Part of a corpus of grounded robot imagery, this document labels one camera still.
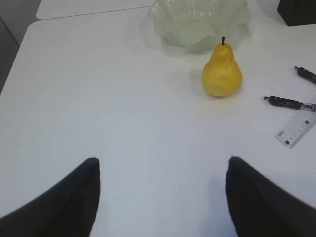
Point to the black pen middle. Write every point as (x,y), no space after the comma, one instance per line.
(305,74)

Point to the black square pen holder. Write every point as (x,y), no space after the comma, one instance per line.
(297,12)

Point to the yellow pear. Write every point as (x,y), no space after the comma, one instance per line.
(221,75)

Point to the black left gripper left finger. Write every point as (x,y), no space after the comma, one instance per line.
(68,209)

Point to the black pen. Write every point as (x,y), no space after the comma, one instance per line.
(290,104)
(305,74)

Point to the clear plastic ruler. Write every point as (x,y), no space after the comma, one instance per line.
(296,128)

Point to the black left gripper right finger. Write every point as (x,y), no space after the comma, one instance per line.
(260,208)

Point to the pale green wavy glass plate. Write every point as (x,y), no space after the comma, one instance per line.
(181,27)

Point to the black pen left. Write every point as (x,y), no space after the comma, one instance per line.
(290,104)

